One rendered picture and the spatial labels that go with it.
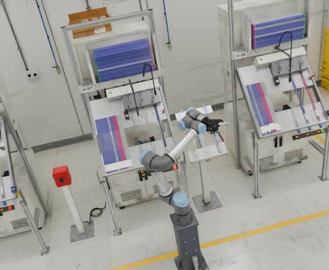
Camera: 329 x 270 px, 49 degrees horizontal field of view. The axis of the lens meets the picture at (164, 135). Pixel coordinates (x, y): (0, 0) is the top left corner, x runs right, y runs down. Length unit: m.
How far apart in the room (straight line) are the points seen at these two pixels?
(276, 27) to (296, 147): 1.31
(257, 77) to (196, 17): 1.58
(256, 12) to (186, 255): 2.27
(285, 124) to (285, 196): 0.78
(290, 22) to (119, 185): 2.23
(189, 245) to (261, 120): 1.32
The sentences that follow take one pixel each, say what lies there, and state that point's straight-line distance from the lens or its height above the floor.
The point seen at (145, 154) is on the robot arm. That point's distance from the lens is 2.49.
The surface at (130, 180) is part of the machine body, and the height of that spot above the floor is 0.37.
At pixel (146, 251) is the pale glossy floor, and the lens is 3.43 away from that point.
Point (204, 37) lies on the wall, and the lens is 4.93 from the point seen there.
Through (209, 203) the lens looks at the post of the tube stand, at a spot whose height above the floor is 0.01.
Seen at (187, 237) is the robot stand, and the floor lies 0.43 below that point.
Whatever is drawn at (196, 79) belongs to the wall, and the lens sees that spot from 5.09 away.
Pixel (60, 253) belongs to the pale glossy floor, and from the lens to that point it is 3.70.
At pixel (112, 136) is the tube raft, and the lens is 3.24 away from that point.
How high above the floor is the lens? 2.56
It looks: 31 degrees down
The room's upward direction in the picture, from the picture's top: 10 degrees counter-clockwise
